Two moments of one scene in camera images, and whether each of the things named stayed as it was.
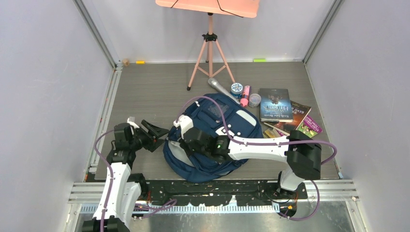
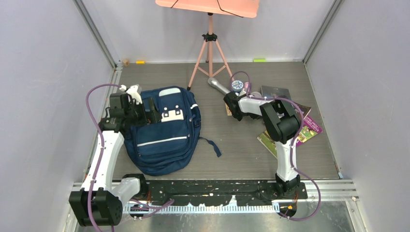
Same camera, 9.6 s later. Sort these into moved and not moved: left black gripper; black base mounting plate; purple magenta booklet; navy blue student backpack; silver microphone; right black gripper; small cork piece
Moved: left black gripper; navy blue student backpack; right black gripper
Not moved: silver microphone; black base mounting plate; small cork piece; purple magenta booklet
